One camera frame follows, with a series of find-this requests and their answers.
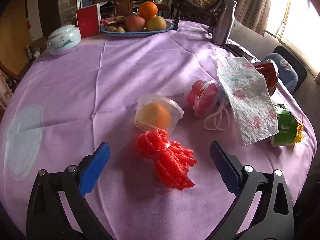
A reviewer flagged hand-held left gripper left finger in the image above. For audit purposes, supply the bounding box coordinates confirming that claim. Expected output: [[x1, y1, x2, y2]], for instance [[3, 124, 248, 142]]
[[26, 142, 113, 240]]

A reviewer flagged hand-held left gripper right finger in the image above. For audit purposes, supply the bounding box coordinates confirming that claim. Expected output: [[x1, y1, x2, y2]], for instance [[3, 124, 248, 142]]
[[209, 141, 294, 240]]

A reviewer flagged red foam fruit net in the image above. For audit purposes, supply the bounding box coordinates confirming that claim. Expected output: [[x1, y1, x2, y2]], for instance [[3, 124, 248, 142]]
[[135, 128, 195, 192]]

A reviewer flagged green packet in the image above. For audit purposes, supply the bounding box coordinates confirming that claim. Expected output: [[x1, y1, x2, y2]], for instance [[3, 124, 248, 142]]
[[269, 102, 300, 147]]

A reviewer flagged clear container with red net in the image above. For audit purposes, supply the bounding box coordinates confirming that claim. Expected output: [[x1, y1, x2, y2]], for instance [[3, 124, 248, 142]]
[[184, 79, 222, 118]]

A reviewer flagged floral printed paper towel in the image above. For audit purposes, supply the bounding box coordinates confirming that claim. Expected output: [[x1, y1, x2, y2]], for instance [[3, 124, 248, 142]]
[[212, 56, 279, 145]]

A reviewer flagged clear plastic cup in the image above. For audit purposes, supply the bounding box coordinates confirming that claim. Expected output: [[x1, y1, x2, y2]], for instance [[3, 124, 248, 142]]
[[134, 93, 184, 133]]

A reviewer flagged clear plastic lid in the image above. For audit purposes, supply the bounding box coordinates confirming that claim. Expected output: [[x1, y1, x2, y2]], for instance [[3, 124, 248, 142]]
[[3, 104, 44, 180]]

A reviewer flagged orange in plastic cup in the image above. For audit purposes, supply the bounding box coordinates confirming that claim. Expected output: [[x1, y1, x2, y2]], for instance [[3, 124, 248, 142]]
[[138, 102, 172, 130]]

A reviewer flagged yellow tassel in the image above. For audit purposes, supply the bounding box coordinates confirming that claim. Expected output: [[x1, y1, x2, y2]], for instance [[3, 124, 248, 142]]
[[294, 116, 305, 144]]

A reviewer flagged blue chair cushion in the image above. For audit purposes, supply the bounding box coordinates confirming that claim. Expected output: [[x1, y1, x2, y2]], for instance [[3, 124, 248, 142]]
[[262, 53, 298, 90]]

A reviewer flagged black phone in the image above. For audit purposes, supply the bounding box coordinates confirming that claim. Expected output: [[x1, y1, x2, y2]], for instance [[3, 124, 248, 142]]
[[223, 44, 260, 63]]

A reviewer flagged black office chair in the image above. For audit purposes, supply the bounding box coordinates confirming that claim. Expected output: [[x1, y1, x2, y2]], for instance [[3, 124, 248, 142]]
[[272, 45, 307, 93]]

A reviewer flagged white ceramic lidded jar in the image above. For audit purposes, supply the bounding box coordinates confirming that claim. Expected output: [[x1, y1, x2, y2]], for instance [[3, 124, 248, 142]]
[[46, 24, 82, 56]]

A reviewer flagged stainless steel bottle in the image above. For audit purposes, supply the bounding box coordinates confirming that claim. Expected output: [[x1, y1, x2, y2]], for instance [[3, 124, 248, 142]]
[[211, 0, 237, 46]]

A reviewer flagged blue fruit plate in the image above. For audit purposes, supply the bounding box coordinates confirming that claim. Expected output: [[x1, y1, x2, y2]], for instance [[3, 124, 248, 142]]
[[100, 20, 175, 37]]

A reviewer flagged red box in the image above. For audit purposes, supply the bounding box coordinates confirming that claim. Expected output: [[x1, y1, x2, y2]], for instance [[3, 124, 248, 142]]
[[76, 4, 101, 39]]

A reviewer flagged red snack packet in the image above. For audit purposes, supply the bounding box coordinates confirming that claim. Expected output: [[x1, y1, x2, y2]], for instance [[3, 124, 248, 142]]
[[101, 16, 127, 27]]

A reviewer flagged red apple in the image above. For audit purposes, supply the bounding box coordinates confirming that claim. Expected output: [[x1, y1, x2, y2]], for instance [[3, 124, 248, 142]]
[[125, 15, 146, 32]]

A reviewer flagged decorative plate on stand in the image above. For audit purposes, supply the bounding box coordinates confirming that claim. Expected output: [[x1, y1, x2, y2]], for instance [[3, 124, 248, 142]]
[[171, 0, 230, 32]]

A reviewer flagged yellow apple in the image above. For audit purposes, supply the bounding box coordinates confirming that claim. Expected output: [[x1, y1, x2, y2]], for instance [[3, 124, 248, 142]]
[[146, 16, 167, 31]]

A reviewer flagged brown patterned curtain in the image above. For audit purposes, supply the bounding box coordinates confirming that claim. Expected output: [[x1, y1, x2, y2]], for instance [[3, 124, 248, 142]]
[[225, 0, 272, 37]]

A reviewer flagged orange fruit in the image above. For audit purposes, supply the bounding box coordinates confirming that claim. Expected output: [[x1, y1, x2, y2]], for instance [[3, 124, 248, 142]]
[[138, 1, 159, 20]]

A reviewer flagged white cord loop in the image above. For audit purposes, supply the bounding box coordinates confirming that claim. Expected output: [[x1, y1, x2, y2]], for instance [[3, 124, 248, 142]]
[[204, 100, 232, 132]]

